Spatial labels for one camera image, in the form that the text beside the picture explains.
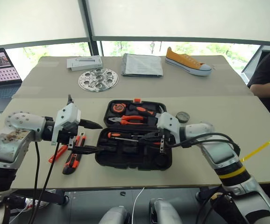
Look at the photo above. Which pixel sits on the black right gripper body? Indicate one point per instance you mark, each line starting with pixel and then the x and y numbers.
pixel 164 142

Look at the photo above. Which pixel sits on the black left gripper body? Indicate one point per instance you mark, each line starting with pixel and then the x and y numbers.
pixel 66 136

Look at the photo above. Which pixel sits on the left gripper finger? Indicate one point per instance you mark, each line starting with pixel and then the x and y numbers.
pixel 90 124
pixel 86 149

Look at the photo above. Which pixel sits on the black plastic tool case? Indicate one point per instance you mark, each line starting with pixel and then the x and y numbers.
pixel 125 156

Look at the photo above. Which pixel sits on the person's bare forearm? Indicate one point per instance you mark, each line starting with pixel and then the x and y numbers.
pixel 268 89

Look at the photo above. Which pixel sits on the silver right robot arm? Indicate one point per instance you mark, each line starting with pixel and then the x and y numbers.
pixel 221 154

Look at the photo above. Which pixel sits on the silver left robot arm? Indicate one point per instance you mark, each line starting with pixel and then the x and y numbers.
pixel 6 144

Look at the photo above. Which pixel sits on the black orange utility knife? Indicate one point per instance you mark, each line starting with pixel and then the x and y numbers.
pixel 73 162

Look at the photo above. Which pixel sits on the slim orange utility knife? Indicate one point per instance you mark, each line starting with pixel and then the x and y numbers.
pixel 56 155

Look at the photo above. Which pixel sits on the orange black screwdriver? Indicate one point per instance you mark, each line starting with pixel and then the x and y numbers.
pixel 116 135

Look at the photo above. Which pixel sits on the black orange tape measure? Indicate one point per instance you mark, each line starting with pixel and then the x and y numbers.
pixel 117 108

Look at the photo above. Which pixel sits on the round perforated metal plate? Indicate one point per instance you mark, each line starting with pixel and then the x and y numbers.
pixel 98 79

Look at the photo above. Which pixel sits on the white flat box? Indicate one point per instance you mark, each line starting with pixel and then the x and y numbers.
pixel 83 63

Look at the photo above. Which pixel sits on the grey rounded robot leg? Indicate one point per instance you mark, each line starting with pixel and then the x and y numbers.
pixel 115 215
pixel 165 211

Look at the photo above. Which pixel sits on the grey stack of papers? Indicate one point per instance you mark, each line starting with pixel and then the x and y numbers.
pixel 142 65

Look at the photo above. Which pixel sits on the orange canvas sneaker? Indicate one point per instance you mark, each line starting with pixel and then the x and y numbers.
pixel 184 61

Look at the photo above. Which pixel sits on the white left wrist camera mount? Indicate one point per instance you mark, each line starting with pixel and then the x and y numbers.
pixel 67 116

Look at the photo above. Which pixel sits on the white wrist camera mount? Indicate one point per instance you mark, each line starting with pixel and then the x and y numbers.
pixel 170 122
pixel 67 116

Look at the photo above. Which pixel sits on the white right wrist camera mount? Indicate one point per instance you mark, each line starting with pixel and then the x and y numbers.
pixel 170 122

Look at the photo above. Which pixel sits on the black left wrist camera plug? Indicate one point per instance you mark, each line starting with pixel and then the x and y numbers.
pixel 69 100

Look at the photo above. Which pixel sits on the dark window frame post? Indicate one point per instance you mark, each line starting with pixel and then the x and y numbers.
pixel 89 25

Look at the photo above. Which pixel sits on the grey angled frame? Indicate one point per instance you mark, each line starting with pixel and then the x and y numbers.
pixel 254 63

